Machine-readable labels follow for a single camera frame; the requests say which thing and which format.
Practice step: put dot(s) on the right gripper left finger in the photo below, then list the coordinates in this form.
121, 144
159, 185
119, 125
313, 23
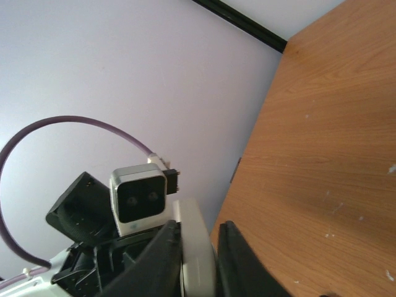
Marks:
156, 271

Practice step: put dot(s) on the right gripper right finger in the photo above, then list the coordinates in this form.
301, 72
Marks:
240, 271

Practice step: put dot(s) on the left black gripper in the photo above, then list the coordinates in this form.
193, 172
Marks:
83, 213

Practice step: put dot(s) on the white phone case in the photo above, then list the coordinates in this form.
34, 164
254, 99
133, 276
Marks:
198, 276

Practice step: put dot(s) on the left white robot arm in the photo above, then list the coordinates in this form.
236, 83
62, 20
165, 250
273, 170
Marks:
37, 282

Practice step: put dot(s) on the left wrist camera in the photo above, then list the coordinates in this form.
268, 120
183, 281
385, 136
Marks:
138, 197

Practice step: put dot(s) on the left black frame post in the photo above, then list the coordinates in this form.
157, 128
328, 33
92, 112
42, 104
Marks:
244, 23

